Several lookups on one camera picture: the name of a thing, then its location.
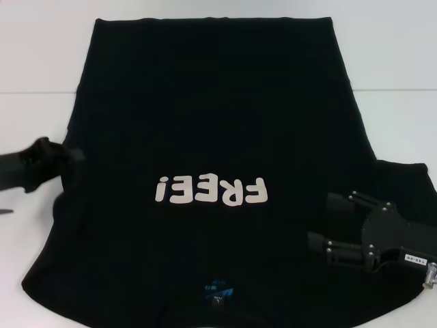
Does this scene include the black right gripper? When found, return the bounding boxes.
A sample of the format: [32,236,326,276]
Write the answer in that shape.
[307,191,428,273]

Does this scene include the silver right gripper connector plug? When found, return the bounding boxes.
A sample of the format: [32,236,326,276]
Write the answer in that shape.
[422,261,437,288]

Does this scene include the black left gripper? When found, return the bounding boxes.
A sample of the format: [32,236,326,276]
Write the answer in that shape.
[0,136,86,193]

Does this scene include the black shirt with FREE print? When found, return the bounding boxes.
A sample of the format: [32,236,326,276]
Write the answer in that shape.
[20,16,437,328]

